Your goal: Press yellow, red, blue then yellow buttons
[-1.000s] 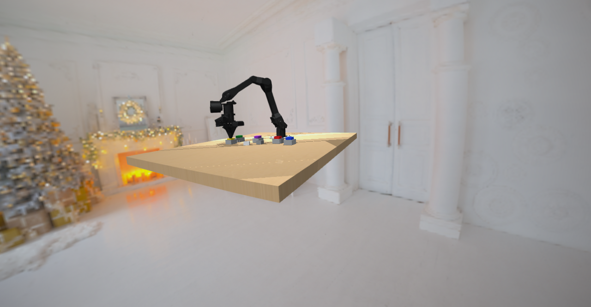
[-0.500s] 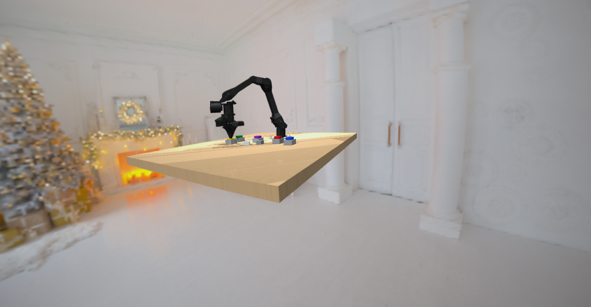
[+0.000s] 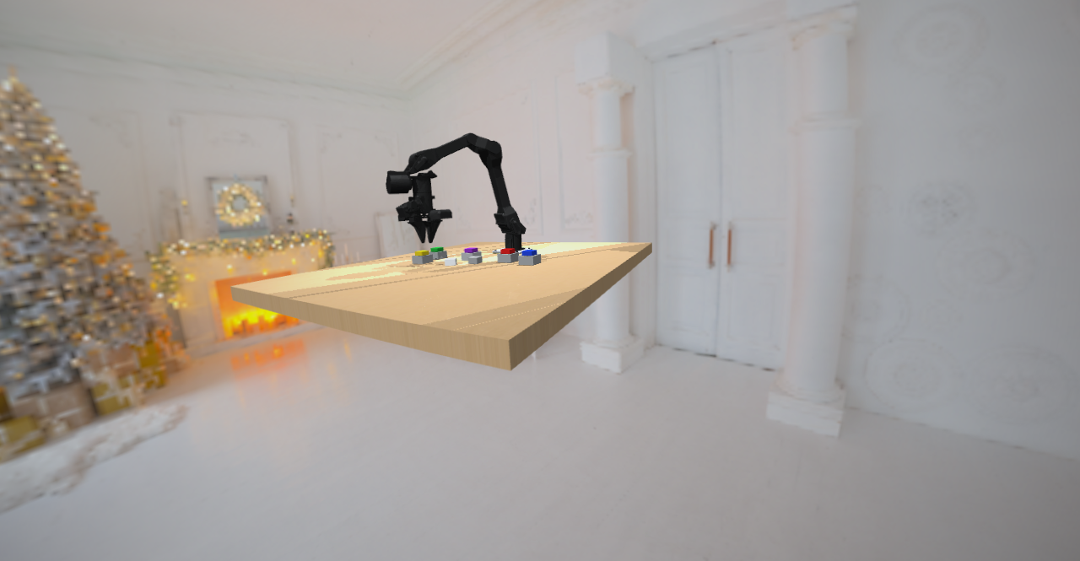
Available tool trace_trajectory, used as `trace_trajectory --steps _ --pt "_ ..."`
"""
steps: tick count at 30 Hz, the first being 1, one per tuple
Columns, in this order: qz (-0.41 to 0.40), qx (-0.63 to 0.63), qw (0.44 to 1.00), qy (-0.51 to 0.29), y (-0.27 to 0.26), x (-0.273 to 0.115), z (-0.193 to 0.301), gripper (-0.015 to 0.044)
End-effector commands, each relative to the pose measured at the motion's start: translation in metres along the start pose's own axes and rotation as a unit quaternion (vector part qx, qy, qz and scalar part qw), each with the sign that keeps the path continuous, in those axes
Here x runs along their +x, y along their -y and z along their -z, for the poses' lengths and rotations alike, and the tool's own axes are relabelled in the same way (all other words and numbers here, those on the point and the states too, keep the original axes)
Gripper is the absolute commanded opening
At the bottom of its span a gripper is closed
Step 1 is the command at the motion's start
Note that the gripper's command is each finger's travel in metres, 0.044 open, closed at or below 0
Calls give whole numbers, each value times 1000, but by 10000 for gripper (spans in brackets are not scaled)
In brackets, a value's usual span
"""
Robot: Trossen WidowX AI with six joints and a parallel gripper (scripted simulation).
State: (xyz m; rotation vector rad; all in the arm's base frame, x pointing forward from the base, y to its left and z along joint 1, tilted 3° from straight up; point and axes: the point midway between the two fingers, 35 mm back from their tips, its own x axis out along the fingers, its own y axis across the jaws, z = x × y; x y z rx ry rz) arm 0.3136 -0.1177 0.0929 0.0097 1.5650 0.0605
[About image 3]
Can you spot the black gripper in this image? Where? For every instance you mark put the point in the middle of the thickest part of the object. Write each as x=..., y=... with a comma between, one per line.
x=434, y=217

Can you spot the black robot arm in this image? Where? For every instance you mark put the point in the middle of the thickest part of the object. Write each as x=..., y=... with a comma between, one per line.
x=490, y=153

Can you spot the blue button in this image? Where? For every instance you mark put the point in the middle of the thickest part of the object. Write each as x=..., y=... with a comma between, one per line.
x=529, y=257

